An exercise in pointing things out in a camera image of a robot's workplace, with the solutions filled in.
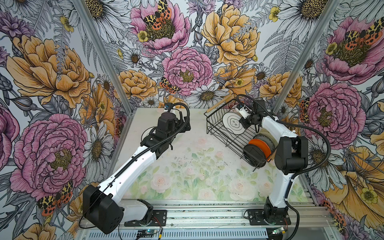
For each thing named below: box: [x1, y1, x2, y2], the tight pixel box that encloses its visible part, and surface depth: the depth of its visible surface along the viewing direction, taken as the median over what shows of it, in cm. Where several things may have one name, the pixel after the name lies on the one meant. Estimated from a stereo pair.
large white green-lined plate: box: [222, 111, 246, 135], surface depth 106 cm
